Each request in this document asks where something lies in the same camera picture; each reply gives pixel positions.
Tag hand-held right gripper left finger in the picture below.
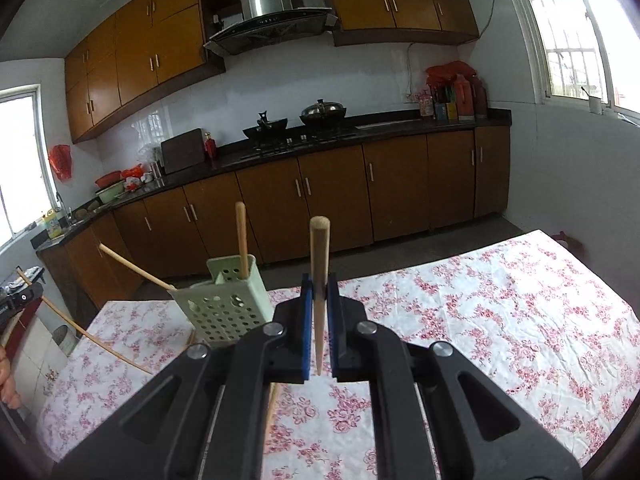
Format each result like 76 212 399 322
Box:
50 274 316 480

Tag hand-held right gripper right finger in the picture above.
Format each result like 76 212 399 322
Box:
325 274 583 480

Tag wooden chopstick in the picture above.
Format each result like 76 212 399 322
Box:
309 216 331 377
263 382 281 434
235 202 251 280
41 296 154 375
98 243 179 292

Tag green perforated chopstick holder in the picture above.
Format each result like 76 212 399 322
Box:
173 254 274 347

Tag person's left hand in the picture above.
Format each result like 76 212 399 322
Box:
0 344 22 410

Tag brown base cabinets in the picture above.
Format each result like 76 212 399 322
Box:
37 125 512 311

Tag floral tablecloth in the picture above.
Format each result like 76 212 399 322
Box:
37 230 635 480

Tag black gas stove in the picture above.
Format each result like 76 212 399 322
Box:
240 127 359 154

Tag black wok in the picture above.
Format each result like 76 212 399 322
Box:
243 110 290 143

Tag black kitchen countertop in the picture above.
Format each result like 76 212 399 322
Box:
30 109 513 252

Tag dark cutting board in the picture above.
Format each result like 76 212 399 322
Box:
160 128 207 175

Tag black pot with lid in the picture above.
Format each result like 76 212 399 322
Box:
299 99 348 126

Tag red and white bag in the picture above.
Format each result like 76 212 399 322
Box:
122 164 146 194

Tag dark red chair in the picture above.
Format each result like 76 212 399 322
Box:
556 231 585 259

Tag orange oil bottle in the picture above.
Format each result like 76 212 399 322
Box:
452 74 476 122

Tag dark sauce bottle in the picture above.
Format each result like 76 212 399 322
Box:
473 76 490 120

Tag yellow detergent bottle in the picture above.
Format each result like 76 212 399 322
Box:
42 208 64 240

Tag hanging red plastic bag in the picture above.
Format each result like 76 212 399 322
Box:
48 144 72 181

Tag sliding window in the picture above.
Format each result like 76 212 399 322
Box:
0 85 57 249

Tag white cup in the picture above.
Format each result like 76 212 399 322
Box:
580 86 603 114

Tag barred window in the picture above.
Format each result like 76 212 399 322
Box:
500 0 640 127

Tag wall power cable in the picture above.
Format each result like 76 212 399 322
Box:
406 42 427 102

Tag brown wall cabinet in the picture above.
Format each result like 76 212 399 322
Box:
324 0 480 47
64 0 227 144

